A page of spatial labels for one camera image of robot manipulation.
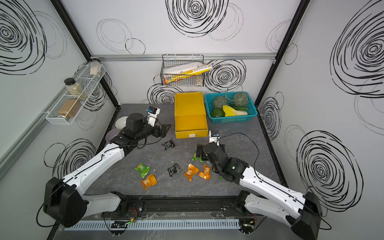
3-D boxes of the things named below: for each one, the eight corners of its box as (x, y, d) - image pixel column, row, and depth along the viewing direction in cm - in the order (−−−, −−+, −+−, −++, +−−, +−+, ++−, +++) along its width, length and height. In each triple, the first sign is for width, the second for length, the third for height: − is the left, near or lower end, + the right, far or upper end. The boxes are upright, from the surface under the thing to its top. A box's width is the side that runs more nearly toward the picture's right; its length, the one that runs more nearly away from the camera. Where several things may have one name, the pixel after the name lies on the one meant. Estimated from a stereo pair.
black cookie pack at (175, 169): (171, 178, 85) (171, 177, 84) (166, 170, 88) (166, 169, 87) (182, 171, 88) (182, 169, 87) (177, 163, 91) (177, 162, 90)
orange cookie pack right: (198, 175, 87) (198, 174, 85) (203, 165, 91) (203, 163, 89) (208, 181, 85) (208, 179, 83) (213, 170, 89) (213, 168, 87)
